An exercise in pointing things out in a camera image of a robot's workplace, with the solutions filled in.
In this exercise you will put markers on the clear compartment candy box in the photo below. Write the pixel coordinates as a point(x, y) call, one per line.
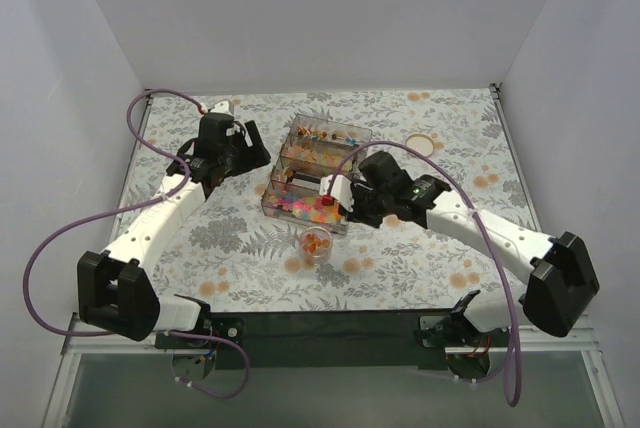
point(313, 149)

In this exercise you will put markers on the floral patterned table mat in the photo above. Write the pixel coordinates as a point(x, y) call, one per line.
point(232, 256)

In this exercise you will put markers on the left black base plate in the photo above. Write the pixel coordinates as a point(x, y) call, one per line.
point(226, 326)

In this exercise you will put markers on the round wooden jar lid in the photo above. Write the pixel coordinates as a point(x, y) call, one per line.
point(421, 143)

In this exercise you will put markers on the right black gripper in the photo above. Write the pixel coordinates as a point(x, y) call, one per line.
point(358, 199)

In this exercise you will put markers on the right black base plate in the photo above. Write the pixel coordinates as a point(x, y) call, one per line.
point(466, 350)

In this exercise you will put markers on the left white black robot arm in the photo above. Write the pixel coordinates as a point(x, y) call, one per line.
point(115, 292)

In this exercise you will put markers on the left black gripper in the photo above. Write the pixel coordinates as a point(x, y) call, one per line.
point(245, 149)

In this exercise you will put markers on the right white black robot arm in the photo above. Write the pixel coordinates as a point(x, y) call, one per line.
point(557, 272)

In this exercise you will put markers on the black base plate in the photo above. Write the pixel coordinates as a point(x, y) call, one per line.
point(226, 326)
point(466, 350)

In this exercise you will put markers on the aluminium frame rail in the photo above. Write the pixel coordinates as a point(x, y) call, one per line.
point(114, 383)

